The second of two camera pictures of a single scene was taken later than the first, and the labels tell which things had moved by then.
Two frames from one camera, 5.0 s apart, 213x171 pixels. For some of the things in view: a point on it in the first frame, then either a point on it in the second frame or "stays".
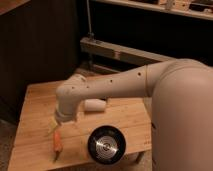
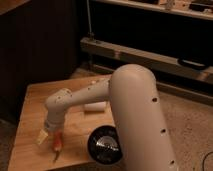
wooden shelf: (194, 8) stays
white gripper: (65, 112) -> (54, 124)
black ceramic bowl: (106, 145) stays
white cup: (95, 104) stays
